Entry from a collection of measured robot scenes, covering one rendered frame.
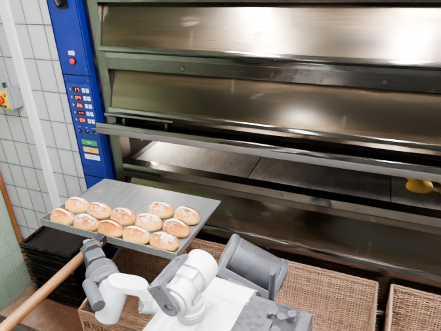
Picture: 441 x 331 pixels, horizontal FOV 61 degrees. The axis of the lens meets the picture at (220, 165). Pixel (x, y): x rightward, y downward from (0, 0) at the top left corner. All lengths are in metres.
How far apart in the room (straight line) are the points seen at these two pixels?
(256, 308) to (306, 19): 0.94
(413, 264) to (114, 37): 1.47
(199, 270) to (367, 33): 0.93
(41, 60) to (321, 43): 1.25
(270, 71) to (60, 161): 1.23
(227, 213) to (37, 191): 1.17
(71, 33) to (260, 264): 1.26
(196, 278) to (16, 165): 1.83
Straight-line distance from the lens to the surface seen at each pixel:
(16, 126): 2.25
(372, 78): 1.35
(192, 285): 0.68
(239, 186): 1.61
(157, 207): 1.36
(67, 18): 1.75
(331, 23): 1.34
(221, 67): 1.45
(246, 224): 1.69
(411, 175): 1.31
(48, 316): 2.04
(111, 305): 1.08
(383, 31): 1.33
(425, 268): 1.68
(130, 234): 1.26
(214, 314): 0.77
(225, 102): 1.48
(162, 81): 1.60
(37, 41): 1.94
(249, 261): 0.88
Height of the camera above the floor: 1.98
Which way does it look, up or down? 27 degrees down
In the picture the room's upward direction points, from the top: 2 degrees counter-clockwise
